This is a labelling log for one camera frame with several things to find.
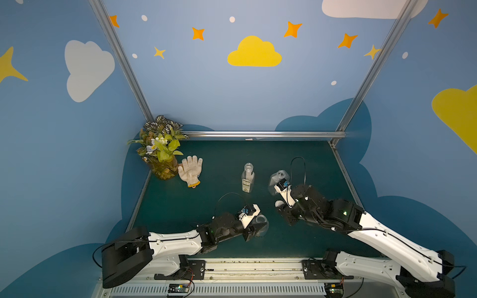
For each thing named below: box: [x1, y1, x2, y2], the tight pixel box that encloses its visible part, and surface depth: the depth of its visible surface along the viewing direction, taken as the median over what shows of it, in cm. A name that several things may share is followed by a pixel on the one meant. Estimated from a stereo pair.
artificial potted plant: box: [126, 114, 191, 181], surface depth 96 cm
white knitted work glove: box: [177, 155, 204, 189], surface depth 107 cm
